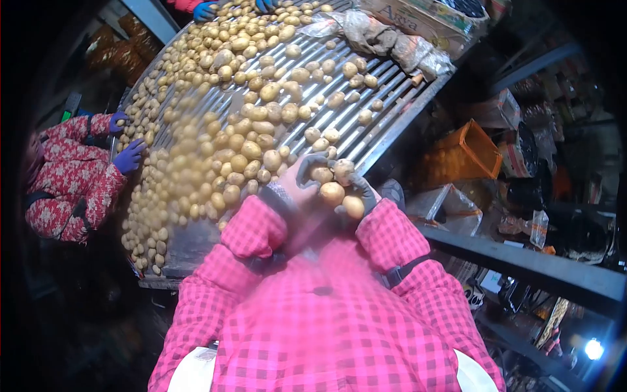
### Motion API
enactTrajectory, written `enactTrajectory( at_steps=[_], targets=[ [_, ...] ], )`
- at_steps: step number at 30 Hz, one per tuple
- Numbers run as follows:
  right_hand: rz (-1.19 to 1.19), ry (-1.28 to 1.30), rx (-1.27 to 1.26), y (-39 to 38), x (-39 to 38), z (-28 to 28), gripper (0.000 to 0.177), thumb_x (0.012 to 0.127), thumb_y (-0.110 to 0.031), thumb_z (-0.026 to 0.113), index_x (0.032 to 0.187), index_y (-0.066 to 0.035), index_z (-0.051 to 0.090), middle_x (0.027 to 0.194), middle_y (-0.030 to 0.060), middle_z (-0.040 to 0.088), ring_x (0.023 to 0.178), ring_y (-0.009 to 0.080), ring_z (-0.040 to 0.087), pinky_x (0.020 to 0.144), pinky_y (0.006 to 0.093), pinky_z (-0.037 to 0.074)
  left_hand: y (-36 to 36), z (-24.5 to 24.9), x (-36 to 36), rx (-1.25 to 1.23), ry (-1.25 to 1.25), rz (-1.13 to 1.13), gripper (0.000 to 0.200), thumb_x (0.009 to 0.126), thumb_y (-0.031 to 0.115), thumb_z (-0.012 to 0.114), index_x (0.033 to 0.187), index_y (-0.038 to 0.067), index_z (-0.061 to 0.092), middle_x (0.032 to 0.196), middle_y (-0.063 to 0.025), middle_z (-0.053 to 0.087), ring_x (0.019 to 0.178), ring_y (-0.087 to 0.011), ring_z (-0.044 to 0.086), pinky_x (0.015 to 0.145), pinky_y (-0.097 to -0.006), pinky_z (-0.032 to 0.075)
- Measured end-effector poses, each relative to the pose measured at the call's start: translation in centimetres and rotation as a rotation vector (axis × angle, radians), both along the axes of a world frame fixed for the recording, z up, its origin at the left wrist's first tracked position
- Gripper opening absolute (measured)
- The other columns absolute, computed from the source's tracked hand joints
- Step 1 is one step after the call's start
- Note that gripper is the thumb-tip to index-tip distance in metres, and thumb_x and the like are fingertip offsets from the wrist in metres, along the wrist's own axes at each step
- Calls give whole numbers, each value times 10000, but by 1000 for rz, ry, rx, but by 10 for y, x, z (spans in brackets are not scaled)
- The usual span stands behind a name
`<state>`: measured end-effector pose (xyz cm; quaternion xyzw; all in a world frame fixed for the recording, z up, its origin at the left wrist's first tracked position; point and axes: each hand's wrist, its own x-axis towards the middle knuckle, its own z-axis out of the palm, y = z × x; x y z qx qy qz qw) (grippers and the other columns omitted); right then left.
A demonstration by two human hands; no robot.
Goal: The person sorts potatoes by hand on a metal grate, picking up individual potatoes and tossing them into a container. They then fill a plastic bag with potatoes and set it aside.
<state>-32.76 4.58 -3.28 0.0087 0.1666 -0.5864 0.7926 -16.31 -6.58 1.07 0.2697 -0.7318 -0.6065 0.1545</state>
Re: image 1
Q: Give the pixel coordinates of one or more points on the person's left hand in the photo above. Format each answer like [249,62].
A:
[293,182]

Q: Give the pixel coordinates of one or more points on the person's right hand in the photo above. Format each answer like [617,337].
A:
[365,193]

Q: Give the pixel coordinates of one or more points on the person's right fingers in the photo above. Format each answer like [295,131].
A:
[363,188]

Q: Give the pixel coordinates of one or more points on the person's left fingers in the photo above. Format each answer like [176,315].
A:
[304,169]

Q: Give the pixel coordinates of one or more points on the single yellow potato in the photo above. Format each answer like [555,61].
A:
[353,206]
[332,193]
[343,169]
[322,174]

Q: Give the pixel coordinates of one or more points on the metal roller sorting table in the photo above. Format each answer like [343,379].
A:
[343,112]

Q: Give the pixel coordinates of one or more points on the clear plastic bag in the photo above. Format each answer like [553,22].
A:
[448,208]

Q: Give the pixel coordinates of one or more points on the black wrist band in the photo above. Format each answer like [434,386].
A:
[399,273]
[262,263]

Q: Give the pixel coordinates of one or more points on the orange plastic crate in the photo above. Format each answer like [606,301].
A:
[463,157]

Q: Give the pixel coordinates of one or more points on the pile of loose potatoes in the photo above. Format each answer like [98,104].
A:
[205,127]

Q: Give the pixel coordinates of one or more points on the dirty crumpled plastic bags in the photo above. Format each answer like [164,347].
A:
[387,41]

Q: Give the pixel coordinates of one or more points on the person's body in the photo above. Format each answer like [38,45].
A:
[323,333]

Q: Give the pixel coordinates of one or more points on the printed cardboard box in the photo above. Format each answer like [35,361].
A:
[426,19]

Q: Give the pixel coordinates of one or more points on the grey metal beam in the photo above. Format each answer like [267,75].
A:
[529,269]

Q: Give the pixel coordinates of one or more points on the orange mesh sacks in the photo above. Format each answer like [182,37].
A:
[122,51]

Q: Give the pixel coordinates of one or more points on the bright lamp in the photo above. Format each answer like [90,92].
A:
[593,349]

